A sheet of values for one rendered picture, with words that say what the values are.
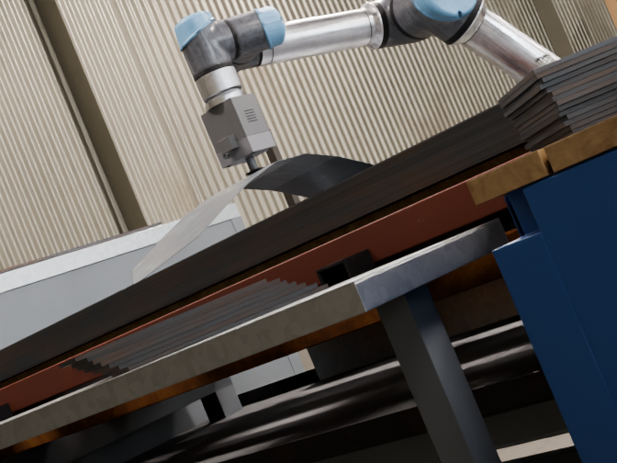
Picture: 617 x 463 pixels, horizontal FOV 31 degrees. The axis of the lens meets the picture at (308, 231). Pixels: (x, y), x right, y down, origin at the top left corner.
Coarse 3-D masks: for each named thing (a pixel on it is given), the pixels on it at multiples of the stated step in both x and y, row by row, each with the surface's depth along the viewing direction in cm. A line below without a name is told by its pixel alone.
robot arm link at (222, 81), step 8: (216, 72) 196; (224, 72) 196; (232, 72) 197; (200, 80) 196; (208, 80) 196; (216, 80) 195; (224, 80) 196; (232, 80) 196; (200, 88) 197; (208, 88) 196; (216, 88) 195; (224, 88) 195; (232, 88) 197; (240, 88) 199; (208, 96) 196; (216, 96) 196
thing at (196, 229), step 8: (224, 208) 178; (208, 216) 180; (216, 216) 176; (192, 224) 183; (200, 224) 178; (208, 224) 174; (176, 232) 186; (184, 232) 182; (192, 232) 177; (200, 232) 173; (168, 240) 185; (176, 240) 180; (184, 240) 176; (152, 248) 188; (160, 248) 184; (168, 248) 179; (144, 256) 187; (152, 256) 182
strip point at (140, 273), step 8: (192, 240) 172; (176, 248) 175; (160, 256) 178; (168, 256) 173; (144, 264) 181; (152, 264) 176; (160, 264) 173; (136, 272) 180; (144, 272) 175; (136, 280) 174
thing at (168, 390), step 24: (480, 264) 146; (432, 288) 151; (456, 288) 149; (312, 336) 167; (336, 336) 164; (240, 360) 178; (264, 360) 175; (192, 384) 187; (120, 408) 201; (48, 432) 217; (72, 432) 212; (0, 456) 230
